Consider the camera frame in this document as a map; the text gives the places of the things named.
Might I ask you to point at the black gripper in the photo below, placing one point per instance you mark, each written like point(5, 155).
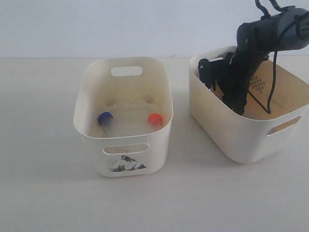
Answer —
point(232, 72)

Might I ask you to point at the orange-capped tube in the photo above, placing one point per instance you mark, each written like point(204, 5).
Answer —
point(155, 120)

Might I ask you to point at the white plastic bin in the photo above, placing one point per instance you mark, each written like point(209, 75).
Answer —
point(275, 107)
point(130, 88)

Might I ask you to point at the blue-capped tube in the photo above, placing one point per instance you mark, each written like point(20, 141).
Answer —
point(106, 122)

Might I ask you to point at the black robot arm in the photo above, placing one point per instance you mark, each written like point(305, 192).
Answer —
point(286, 31)

